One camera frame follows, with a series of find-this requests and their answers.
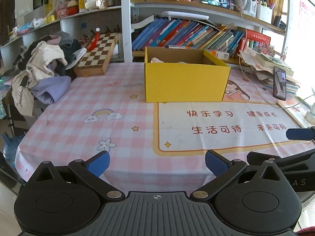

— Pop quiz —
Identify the row of colourful books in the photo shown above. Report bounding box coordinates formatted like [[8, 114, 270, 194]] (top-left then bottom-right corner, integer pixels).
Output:
[[132, 17, 246, 52]]

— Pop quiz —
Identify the wooden chessboard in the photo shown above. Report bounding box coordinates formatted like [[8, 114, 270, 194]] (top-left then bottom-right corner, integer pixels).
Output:
[[73, 32, 119, 77]]

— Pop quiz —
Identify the pink plush toy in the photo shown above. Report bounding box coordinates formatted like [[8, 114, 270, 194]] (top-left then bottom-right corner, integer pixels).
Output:
[[151, 57, 195, 65]]

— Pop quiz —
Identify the white flat lamp head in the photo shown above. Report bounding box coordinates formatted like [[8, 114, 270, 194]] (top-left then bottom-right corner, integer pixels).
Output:
[[157, 11, 209, 20]]

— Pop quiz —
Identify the pile of clothes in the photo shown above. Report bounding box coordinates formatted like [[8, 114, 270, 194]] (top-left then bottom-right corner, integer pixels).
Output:
[[11, 31, 86, 117]]

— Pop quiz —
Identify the small dried flower bunch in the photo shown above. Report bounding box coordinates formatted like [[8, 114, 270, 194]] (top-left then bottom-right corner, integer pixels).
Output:
[[256, 45, 276, 57]]

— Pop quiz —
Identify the white pen box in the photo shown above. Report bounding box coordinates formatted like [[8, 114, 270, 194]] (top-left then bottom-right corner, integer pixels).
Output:
[[256, 4, 273, 24]]

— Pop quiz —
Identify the black smartphone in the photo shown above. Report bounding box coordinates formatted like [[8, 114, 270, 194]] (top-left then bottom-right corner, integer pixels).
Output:
[[273, 66, 287, 101]]

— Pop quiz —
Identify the stack of papers and books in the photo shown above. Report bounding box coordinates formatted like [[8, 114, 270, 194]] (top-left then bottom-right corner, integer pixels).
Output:
[[237, 47, 302, 95]]

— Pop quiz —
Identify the dark red cloth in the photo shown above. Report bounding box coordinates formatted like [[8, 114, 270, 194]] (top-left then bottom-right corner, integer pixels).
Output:
[[295, 227, 315, 236]]

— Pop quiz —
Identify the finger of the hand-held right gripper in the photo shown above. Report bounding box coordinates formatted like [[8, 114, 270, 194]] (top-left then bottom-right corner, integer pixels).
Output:
[[286, 126, 315, 142], [247, 147, 315, 172]]

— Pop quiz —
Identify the blue water jug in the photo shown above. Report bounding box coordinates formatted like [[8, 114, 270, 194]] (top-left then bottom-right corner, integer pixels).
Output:
[[2, 131, 26, 164]]

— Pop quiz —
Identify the pink wall poster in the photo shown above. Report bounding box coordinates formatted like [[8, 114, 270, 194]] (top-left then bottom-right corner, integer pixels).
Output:
[[299, 0, 315, 32]]

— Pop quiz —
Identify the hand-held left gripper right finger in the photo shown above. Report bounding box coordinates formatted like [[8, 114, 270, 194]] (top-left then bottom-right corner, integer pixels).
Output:
[[189, 149, 291, 201]]

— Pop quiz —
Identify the row of yellow notebooks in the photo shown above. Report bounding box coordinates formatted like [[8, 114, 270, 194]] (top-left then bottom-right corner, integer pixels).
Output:
[[269, 0, 288, 18]]

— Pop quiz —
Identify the red tassel ornament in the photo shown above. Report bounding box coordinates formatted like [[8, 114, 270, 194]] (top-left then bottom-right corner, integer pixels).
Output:
[[89, 28, 101, 51]]

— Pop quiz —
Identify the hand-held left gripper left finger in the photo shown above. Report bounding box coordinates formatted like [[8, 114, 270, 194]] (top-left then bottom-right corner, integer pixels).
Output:
[[29, 150, 125, 201]]

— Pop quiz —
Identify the yellow cardboard box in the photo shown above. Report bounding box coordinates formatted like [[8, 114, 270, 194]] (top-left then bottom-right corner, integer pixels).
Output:
[[144, 46, 231, 103]]

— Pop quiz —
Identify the clear pen holder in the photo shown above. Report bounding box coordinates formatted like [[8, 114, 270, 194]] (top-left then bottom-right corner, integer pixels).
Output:
[[233, 0, 258, 18]]

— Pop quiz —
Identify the red thick book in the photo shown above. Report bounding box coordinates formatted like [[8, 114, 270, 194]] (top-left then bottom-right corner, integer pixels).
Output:
[[242, 29, 271, 48]]

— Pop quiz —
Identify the white side shelf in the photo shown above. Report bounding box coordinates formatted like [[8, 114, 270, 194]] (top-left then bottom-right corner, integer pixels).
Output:
[[0, 5, 123, 62]]

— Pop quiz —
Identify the small black box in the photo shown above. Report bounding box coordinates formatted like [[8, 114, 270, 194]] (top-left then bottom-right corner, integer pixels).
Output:
[[273, 15, 287, 29]]

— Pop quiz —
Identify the white bookshelf frame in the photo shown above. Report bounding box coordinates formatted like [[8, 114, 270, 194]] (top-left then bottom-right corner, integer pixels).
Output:
[[121, 0, 296, 63]]

